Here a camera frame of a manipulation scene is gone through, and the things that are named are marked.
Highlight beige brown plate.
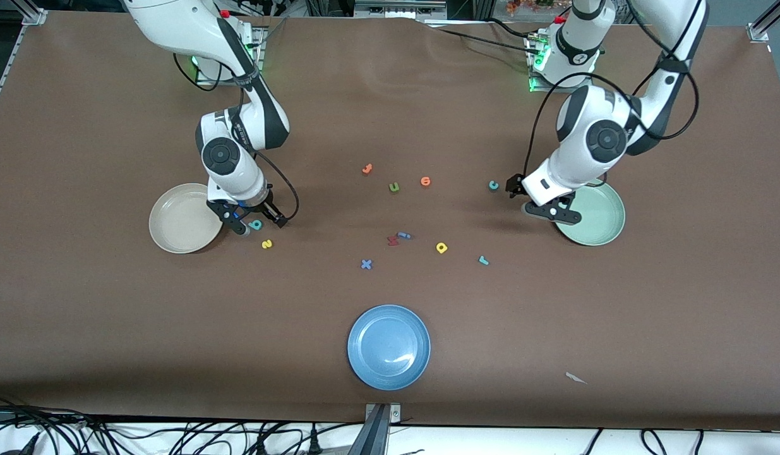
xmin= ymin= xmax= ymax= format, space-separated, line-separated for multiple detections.
xmin=148 ymin=183 xmax=225 ymax=254

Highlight pale green plate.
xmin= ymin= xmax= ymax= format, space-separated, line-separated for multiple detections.
xmin=554 ymin=179 xmax=626 ymax=246

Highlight blue plate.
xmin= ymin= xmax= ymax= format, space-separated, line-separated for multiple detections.
xmin=347 ymin=305 xmax=431 ymax=391

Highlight orange dried flowers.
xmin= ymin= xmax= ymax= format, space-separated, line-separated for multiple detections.
xmin=507 ymin=0 xmax=555 ymax=15

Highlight grey metal box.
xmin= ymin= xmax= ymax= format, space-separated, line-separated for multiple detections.
xmin=354 ymin=0 xmax=448 ymax=20

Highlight aluminium profile bar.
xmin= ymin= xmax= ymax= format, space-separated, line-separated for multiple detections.
xmin=11 ymin=0 xmax=48 ymax=26
xmin=747 ymin=0 xmax=780 ymax=42

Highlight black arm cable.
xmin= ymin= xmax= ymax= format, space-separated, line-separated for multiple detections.
xmin=522 ymin=0 xmax=701 ymax=184
xmin=174 ymin=54 xmax=299 ymax=223

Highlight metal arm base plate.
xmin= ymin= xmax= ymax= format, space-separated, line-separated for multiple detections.
xmin=194 ymin=27 xmax=267 ymax=86
xmin=525 ymin=35 xmax=596 ymax=94

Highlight black table cable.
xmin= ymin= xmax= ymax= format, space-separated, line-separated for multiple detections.
xmin=484 ymin=18 xmax=539 ymax=40
xmin=428 ymin=25 xmax=536 ymax=52

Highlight grey metal camera bracket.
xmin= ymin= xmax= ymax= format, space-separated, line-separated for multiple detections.
xmin=364 ymin=403 xmax=402 ymax=455

